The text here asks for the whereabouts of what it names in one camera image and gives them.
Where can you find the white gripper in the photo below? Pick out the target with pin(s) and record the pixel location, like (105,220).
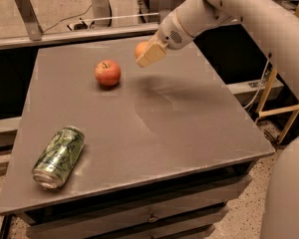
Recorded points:
(168,31)

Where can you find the orange fruit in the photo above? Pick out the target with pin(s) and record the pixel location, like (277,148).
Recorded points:
(140,48)

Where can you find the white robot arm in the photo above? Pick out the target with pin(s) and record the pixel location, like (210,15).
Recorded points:
(276,33)

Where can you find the red apple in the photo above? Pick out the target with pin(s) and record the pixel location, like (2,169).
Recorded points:
(108,73)

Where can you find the grey drawer cabinet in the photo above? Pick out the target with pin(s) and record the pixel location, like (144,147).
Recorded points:
(170,138)

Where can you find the green soda can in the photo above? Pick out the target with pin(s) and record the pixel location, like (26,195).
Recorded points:
(58,159)

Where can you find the middle metal bracket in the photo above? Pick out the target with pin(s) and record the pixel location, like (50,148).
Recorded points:
(163,9)

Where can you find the metal bracket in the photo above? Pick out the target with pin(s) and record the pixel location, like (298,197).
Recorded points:
(163,9)
(30,20)

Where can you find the left metal bracket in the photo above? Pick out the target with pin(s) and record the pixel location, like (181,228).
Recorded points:
(30,20)

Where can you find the grey metal rail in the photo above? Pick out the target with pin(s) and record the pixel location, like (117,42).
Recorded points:
(80,36)

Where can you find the metal drawer handle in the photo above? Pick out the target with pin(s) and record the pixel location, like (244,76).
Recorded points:
(152,218)

